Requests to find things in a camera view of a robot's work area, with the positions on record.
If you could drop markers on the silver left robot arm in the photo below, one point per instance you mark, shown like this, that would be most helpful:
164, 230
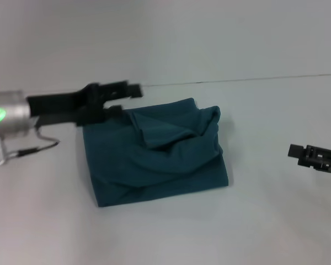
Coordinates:
7, 116

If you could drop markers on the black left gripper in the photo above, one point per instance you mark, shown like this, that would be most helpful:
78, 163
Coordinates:
71, 105

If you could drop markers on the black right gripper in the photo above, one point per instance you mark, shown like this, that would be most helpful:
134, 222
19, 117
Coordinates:
322, 158

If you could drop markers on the blue t-shirt with FREE print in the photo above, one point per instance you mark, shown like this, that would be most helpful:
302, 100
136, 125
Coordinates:
160, 157

